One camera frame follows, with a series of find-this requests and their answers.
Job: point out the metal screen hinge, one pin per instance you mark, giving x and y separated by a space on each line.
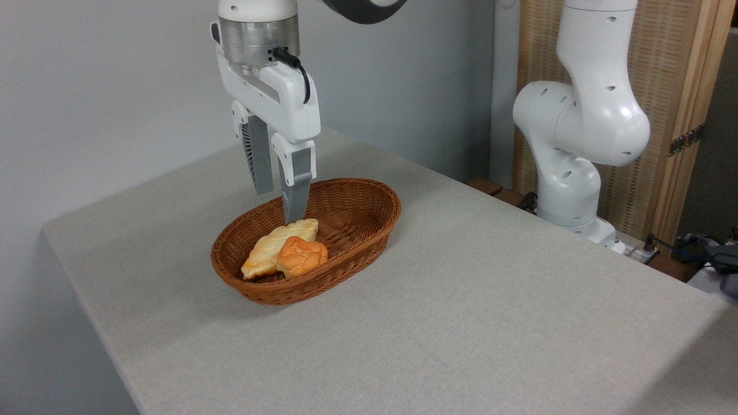
685 140

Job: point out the brown wicker basket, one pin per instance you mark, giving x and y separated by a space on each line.
357 225

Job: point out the round orange bread roll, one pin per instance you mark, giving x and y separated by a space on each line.
301 256

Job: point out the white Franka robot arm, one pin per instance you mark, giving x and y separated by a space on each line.
588 115

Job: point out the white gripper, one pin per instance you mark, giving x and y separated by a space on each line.
288 101

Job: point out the wooden woven folding screen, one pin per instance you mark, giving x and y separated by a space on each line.
651 69

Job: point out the long pale bread loaf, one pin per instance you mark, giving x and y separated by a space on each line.
262 253

